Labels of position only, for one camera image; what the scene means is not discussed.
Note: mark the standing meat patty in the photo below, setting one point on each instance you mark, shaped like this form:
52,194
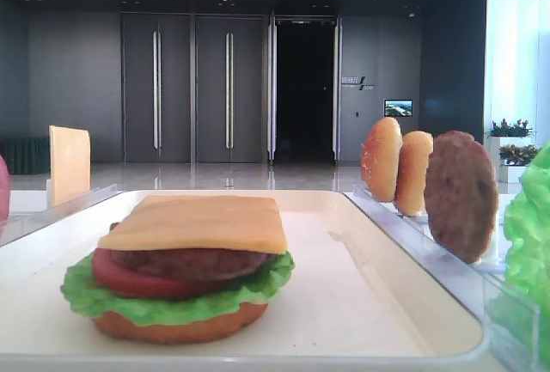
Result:
461,195

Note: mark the dark double door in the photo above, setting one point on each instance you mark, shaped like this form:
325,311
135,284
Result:
229,89
157,102

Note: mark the wall display screen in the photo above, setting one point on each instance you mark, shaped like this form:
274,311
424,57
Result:
398,108

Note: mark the tomato slice on burger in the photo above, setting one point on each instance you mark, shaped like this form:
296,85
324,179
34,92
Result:
125,282

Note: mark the dark double door middle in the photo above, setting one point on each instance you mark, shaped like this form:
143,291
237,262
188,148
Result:
229,89

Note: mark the standing bun slice right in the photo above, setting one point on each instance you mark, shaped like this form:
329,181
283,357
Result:
413,162

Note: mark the white rectangular tray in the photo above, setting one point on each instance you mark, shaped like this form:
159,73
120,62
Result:
356,301

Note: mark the dark double door left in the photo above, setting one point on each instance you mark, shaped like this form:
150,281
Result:
157,102

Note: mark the lettuce leaf on burger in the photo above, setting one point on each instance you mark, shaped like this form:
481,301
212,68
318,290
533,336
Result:
90,300

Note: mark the standing tomato slice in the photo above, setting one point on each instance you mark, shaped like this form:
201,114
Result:
4,190

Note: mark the standing cheese slice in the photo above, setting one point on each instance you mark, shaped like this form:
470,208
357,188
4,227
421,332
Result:
70,163

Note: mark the meat patty on burger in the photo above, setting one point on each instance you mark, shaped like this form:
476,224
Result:
200,264

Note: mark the left long clear rail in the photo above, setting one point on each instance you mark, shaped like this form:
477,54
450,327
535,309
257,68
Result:
32,212

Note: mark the long clear rail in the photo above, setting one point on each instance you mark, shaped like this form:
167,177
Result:
32,212
474,285

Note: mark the bottom bun on tray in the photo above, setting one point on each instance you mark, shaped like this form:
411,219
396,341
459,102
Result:
198,332

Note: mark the standing green lettuce leaf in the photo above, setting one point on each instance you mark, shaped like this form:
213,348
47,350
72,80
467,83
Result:
526,226

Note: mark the cheese slice on burger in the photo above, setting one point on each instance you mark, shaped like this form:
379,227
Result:
167,222

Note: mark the sesame top bun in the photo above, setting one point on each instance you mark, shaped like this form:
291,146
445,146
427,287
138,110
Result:
380,159

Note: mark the potted plants in planter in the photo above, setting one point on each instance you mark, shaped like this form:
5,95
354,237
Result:
512,148

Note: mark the right long clear rail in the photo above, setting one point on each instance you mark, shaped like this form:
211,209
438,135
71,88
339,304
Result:
474,285

